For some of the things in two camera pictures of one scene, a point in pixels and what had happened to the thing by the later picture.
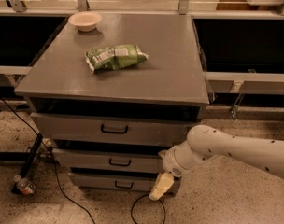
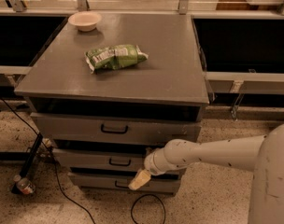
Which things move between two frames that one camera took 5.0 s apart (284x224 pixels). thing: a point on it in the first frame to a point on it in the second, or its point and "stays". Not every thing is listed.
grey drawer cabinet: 111,131 stays
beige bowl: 86,21 stays
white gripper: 170,161 to 150,165
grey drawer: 107,159 stays
